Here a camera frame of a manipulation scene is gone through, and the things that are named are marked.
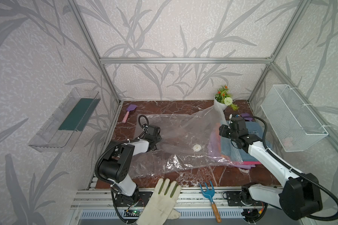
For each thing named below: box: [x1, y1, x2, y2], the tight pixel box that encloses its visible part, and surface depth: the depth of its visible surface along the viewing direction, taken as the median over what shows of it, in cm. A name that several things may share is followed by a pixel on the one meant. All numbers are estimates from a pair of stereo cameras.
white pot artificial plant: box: [213, 84, 240, 112], surface depth 107 cm
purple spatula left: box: [121, 104, 138, 124], surface depth 113 cm
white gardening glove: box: [136, 178, 183, 225], surface depth 72 cm
